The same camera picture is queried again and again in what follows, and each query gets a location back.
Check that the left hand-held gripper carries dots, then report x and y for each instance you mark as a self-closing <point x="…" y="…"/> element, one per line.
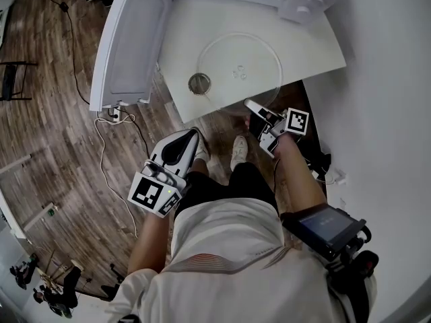
<point x="148" y="194"/>

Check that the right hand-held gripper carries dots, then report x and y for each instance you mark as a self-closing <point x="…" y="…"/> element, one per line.
<point x="297" y="121"/>

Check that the round glass turntable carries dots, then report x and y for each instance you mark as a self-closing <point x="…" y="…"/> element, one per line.
<point x="235" y="52"/>

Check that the person's right forearm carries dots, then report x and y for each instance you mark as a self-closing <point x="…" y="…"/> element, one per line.
<point x="299" y="177"/>

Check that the person's left forearm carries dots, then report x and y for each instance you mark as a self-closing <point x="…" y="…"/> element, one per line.
<point x="151" y="244"/>

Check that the person's left white shoe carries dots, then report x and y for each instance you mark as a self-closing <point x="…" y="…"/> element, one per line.
<point x="202" y="148"/>

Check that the person's white shoe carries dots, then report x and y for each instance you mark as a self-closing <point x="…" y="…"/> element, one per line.
<point x="202" y="148"/>
<point x="239" y="151"/>

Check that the person's right white shoe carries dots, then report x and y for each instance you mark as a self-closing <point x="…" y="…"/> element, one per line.
<point x="239" y="151"/>

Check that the white power strip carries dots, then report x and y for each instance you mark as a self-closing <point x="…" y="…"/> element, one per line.
<point x="116" y="116"/>

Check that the person's black shorts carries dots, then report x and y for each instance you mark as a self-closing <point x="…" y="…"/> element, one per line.
<point x="242" y="183"/>

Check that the white microwave oven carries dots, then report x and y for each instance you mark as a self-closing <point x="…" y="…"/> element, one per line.
<point x="134" y="39"/>

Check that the person in white shirt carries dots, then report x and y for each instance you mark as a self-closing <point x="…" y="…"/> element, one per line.
<point x="229" y="268"/>

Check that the black chest-mounted screen device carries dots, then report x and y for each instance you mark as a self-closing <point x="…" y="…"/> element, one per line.
<point x="320" y="225"/>

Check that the black folding chair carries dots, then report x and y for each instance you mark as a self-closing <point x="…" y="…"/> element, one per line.
<point x="10" y="79"/>

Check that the white wall adapter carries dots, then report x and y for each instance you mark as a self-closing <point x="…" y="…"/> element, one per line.
<point x="336" y="177"/>

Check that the black chest device mount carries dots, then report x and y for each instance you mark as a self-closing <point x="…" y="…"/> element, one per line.
<point x="360" y="264"/>

